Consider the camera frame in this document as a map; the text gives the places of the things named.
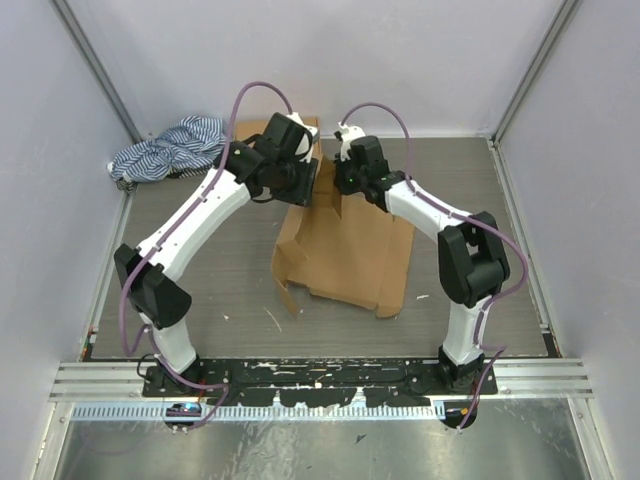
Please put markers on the blue striped crumpled cloth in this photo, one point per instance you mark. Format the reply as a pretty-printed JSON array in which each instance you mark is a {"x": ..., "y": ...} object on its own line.
[{"x": 186, "y": 149}]

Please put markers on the brown cardboard box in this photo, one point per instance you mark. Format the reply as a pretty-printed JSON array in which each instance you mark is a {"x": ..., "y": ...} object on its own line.
[{"x": 245, "y": 129}]

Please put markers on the slotted grey cable duct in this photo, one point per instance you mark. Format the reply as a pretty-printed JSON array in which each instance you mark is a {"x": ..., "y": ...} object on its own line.
[{"x": 191, "y": 412}]

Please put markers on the aluminium frame rail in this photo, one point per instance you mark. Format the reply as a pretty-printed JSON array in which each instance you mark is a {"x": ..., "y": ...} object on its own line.
[{"x": 100, "y": 381}]

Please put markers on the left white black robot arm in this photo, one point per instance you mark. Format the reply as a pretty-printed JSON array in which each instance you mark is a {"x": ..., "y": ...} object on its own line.
[{"x": 149, "y": 274}]

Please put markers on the brown cardboard blanks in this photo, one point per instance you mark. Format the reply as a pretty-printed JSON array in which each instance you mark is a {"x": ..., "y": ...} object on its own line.
[{"x": 343, "y": 248}]

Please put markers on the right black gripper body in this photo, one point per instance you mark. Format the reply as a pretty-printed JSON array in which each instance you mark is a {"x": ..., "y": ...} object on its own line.
[{"x": 350, "y": 178}]

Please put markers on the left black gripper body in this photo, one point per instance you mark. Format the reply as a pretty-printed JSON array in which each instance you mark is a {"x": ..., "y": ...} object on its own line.
[{"x": 295, "y": 180}]

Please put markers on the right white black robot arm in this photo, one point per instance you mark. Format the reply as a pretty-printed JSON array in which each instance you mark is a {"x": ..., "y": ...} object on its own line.
[{"x": 472, "y": 263}]

